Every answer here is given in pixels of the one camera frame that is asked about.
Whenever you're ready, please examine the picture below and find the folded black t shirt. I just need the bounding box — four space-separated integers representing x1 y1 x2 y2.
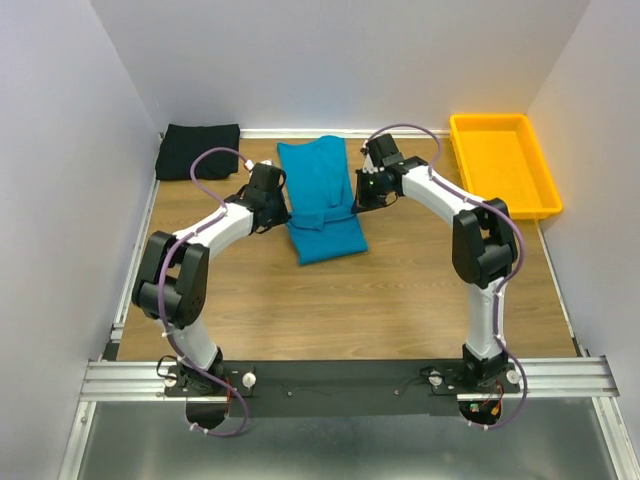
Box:
155 124 240 181

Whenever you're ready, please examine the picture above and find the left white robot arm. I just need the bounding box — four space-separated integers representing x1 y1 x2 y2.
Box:
131 162 289 395

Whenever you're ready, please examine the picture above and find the aluminium frame rail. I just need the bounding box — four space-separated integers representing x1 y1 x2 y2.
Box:
80 357 619 402

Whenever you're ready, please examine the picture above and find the yellow plastic bin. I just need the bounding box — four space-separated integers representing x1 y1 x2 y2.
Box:
449 113 563 221

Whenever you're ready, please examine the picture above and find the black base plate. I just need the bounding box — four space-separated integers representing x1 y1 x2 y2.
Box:
161 359 521 424

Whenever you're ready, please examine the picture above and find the blue t shirt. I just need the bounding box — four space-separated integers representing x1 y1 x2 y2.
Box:
277 136 368 266

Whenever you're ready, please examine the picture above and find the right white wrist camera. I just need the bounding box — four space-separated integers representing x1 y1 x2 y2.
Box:
360 143 378 174

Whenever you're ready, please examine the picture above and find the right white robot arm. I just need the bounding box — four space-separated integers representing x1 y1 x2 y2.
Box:
352 134 518 392

